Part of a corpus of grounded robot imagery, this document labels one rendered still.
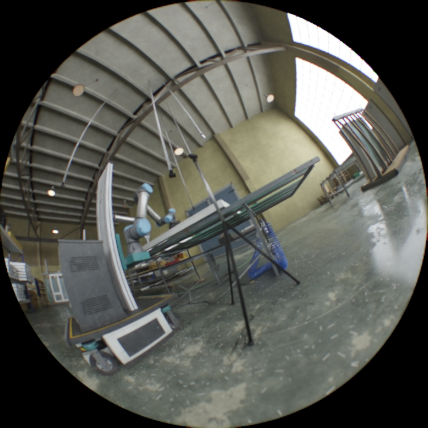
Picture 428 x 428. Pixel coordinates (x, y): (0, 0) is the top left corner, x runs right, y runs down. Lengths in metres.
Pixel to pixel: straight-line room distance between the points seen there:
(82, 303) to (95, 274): 0.21
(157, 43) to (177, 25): 1.35
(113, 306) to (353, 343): 1.13
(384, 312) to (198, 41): 8.71
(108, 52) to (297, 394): 8.73
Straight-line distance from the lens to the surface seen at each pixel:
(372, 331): 0.65
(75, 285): 0.87
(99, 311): 0.89
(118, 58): 8.00
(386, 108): 6.25
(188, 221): 1.25
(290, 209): 7.80
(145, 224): 0.96
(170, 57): 7.93
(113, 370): 1.02
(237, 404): 0.60
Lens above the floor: 0.55
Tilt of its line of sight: 15 degrees up
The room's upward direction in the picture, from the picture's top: 24 degrees counter-clockwise
